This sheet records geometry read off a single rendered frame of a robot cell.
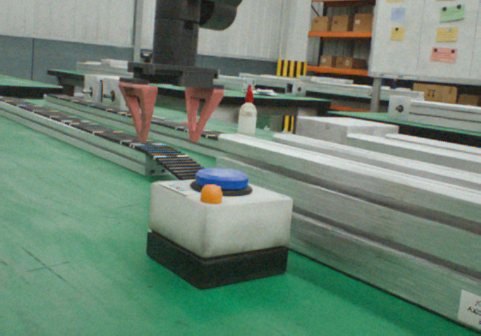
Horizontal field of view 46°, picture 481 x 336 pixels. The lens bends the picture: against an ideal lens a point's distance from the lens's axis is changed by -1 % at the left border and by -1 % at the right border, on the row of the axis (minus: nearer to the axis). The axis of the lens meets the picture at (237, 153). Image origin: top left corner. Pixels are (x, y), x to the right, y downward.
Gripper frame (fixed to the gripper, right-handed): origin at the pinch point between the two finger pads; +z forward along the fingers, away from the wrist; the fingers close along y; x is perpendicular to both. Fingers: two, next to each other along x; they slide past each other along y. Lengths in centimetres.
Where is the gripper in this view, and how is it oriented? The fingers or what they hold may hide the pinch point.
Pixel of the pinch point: (169, 136)
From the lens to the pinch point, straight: 75.6
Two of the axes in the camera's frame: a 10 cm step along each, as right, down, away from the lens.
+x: -6.1, -1.7, 7.7
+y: 7.9, -0.3, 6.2
